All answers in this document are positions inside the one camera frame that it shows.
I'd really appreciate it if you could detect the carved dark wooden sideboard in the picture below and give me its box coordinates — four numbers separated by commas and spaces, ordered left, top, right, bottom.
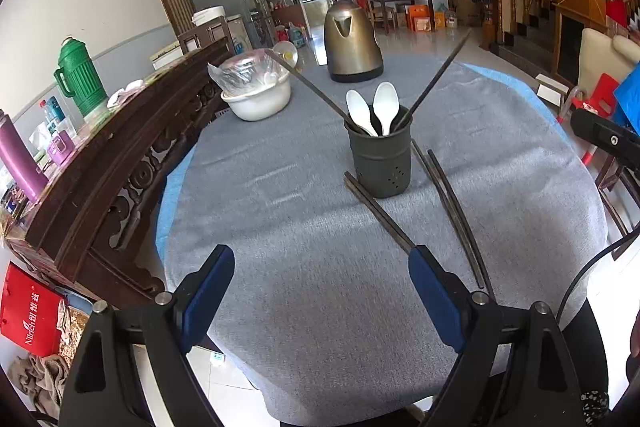
6, 38, 232, 308

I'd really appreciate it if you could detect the dark wooden chopstick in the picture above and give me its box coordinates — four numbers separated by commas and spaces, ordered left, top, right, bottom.
344, 171, 416, 254

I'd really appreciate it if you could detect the black wooden chopstick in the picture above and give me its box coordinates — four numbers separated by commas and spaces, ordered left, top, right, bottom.
427, 150, 496, 299

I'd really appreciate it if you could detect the bronze electric kettle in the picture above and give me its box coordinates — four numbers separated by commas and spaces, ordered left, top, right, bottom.
324, 0, 384, 83

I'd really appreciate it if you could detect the brown wooden chopstick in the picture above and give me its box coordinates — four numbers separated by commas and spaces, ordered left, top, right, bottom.
411, 139, 486, 289

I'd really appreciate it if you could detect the thin dark chopstick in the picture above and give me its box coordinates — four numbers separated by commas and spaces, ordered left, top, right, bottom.
265, 49, 367, 135

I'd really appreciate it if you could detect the dark utensil holder cup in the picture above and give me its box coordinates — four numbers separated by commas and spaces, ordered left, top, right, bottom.
344, 105, 412, 198

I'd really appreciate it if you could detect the white ceramic bowl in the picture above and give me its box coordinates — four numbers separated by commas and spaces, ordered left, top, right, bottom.
221, 74, 292, 122

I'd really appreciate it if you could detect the red paper bag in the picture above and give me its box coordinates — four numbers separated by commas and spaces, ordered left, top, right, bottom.
1, 263, 65, 358

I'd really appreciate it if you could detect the white plastic spoon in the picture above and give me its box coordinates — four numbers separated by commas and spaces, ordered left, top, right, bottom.
372, 81, 399, 135
346, 90, 378, 136

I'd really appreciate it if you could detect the small purple cup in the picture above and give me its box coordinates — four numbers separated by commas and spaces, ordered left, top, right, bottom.
47, 130, 75, 166

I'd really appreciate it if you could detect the grey tablecloth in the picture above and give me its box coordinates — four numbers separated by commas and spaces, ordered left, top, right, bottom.
156, 64, 608, 426

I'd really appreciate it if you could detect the green thermos jug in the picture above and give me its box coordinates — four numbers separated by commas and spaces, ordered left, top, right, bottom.
53, 36, 107, 117

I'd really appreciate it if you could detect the purple thermos bottle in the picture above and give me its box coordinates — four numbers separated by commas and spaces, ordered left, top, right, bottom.
0, 112, 48, 202

